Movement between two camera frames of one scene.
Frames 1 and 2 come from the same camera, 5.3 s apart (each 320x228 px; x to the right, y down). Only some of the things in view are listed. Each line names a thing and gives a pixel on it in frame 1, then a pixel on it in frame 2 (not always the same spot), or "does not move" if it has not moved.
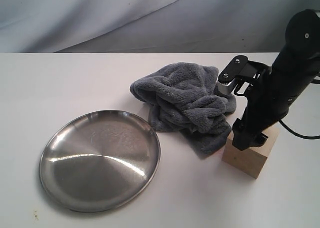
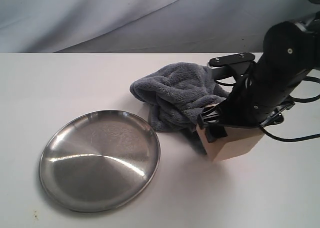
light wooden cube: (250, 160) to (239, 140)
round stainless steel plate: (100, 161) does not move
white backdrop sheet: (149, 20) does not move
